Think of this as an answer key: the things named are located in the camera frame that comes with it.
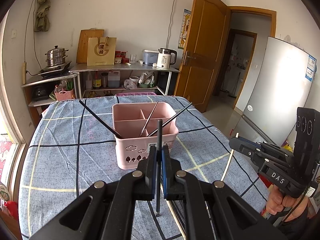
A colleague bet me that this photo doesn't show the purple plastic basket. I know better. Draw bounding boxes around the purple plastic basket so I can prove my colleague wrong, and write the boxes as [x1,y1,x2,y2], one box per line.
[114,92,158,97]

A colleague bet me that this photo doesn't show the stainless steel steamer pot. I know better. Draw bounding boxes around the stainless steel steamer pot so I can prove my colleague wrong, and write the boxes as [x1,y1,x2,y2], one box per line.
[45,45,69,68]

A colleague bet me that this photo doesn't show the wooden chopsticks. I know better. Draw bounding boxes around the wooden chopsticks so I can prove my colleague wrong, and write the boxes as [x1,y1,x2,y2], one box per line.
[139,101,159,138]

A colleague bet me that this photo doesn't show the olive tied curtain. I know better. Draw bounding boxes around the olive tied curtain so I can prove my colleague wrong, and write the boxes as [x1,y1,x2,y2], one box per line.
[34,0,54,32]

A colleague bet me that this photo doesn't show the red patterned mat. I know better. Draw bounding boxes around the red patterned mat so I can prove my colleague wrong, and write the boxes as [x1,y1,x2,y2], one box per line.
[0,140,13,181]

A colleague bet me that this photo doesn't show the black power cable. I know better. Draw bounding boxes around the black power cable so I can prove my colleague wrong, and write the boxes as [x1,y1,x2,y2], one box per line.
[24,0,43,77]

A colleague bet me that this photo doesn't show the plastic container with blue lid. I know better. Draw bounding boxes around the plastic container with blue lid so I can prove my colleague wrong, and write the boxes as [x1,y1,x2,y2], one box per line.
[141,49,160,65]

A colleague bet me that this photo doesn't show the blue checked tablecloth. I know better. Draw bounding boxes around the blue checked tablecloth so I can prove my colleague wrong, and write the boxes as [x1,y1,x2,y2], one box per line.
[19,95,270,240]

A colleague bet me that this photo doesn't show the white wall cable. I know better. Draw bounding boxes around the white wall cable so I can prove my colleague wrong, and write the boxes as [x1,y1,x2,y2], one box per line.
[166,0,179,48]

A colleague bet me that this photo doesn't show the crumpled plastic bag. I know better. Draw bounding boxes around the crumpled plastic bag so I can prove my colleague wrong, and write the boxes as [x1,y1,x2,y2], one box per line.
[138,71,157,88]

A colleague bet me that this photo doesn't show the person's right hand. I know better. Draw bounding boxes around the person's right hand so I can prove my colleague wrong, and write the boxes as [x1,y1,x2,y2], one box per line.
[266,187,309,222]

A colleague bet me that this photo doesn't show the black chopstick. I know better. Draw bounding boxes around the black chopstick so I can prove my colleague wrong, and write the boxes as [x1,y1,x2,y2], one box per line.
[155,119,163,217]
[78,99,123,139]
[146,102,193,137]

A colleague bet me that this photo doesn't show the dark inner door frame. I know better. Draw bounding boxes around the dark inner door frame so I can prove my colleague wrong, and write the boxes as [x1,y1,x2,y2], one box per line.
[219,28,258,99]

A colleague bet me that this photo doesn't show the wooden door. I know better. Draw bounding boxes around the wooden door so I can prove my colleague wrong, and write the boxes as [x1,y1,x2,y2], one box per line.
[174,0,231,113]

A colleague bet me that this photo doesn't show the black kitchen appliance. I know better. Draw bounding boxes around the black kitchen appliance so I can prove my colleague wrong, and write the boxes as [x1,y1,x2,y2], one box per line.
[31,85,49,102]

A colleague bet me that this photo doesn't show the small pink woven basket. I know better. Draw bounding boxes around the small pink woven basket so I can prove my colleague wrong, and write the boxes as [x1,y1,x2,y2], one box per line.
[54,89,76,101]

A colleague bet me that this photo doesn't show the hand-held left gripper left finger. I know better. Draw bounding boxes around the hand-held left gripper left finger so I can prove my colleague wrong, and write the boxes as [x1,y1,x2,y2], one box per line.
[30,146,158,240]

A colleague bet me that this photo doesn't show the metal door handle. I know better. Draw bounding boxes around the metal door handle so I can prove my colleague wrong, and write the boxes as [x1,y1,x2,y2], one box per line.
[182,50,197,66]

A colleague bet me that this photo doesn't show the tan paper bag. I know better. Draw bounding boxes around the tan paper bag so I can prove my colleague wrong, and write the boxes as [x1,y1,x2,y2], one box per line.
[87,37,117,66]

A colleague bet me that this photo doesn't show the wooden chopstick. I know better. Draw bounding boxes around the wooden chopstick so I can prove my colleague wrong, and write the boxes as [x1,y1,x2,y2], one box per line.
[221,132,239,181]

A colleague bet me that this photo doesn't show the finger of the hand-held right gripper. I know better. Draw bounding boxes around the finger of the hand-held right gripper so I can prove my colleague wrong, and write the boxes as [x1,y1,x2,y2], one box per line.
[237,136,295,157]
[229,136,293,173]

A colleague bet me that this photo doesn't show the white electric kettle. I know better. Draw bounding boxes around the white electric kettle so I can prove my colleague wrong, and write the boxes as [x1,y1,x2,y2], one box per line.
[156,48,178,70]

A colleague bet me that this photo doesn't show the wooden door frame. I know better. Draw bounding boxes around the wooden door frame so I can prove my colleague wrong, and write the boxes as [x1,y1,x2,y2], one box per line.
[225,8,277,111]

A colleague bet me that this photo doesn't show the low wooden shelf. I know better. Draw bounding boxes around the low wooden shelf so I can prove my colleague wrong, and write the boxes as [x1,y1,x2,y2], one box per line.
[21,73,78,108]

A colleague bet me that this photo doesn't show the wall poster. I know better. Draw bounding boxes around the wall poster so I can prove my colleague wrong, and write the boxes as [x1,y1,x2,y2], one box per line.
[177,8,192,50]

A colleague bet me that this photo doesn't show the pink plastic utensil basket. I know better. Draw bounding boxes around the pink plastic utensil basket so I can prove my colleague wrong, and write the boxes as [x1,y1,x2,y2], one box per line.
[112,102,179,170]

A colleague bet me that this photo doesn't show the metal shelf table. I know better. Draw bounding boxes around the metal shelf table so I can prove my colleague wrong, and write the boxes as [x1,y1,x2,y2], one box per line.
[69,62,181,98]

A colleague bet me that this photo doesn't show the white window frame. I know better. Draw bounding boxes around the white window frame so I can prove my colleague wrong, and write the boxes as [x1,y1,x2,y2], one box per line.
[0,15,27,200]

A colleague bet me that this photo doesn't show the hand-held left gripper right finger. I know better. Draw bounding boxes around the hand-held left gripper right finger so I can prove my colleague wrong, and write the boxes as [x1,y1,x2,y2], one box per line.
[162,145,288,240]

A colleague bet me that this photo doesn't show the soy sauce bottle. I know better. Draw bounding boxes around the soy sauce bottle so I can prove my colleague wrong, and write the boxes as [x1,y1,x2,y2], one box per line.
[93,71,102,89]

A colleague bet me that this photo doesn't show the plastic jug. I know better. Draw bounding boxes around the plastic jug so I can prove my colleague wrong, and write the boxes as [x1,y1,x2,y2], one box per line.
[108,70,121,89]

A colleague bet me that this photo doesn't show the wooden cutting board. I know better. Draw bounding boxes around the wooden cutting board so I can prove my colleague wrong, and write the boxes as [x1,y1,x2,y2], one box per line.
[76,29,105,64]

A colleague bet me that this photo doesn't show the white plastic bag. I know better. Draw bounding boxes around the white plastic bag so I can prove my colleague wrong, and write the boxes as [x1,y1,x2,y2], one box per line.
[123,79,138,90]

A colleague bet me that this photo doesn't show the black induction cooker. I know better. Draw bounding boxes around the black induction cooker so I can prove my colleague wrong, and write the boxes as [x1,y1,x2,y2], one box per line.
[37,61,73,78]

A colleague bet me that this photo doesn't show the person's right forearm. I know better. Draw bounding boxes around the person's right forearm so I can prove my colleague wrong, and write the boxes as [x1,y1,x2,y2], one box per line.
[272,205,320,240]

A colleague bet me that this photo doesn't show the silver refrigerator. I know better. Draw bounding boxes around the silver refrigerator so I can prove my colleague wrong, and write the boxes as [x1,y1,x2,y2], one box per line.
[233,36,320,153]

